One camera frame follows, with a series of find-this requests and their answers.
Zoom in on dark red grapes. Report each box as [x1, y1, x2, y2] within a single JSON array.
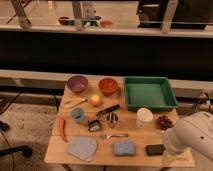
[[158, 115, 173, 130]]

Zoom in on purple bowl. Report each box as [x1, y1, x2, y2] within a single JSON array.
[[67, 75, 88, 93]]

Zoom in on green plastic tray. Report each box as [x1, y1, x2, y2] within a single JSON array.
[[123, 76, 178, 111]]

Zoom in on blue grey cloth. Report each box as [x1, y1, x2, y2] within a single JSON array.
[[67, 136, 97, 162]]

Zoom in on silver fork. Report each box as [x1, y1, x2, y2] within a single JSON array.
[[100, 134, 129, 139]]

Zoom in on red chili pepper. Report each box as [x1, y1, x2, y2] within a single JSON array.
[[59, 118, 68, 142]]

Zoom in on orange peach fruit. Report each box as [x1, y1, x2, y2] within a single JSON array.
[[91, 95, 101, 107]]

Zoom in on wooden table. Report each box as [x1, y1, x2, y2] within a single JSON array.
[[45, 79, 195, 167]]

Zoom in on small black tape dispenser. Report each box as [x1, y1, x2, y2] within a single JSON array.
[[88, 119, 101, 132]]

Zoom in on white paper cup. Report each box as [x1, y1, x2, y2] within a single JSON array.
[[136, 108, 153, 127]]

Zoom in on blue sponge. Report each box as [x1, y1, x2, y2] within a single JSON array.
[[113, 141, 136, 156]]

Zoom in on black eraser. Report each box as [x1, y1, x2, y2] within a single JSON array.
[[145, 144, 165, 156]]

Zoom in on black office chair base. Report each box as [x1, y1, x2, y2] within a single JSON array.
[[0, 121, 33, 157]]

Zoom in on banana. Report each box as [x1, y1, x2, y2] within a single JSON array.
[[65, 98, 87, 108]]

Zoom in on red bowl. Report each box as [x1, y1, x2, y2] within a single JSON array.
[[98, 78, 118, 95]]

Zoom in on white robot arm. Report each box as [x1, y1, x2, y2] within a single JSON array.
[[162, 111, 213, 166]]

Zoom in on blue small cup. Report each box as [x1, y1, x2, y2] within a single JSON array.
[[71, 108, 84, 123]]

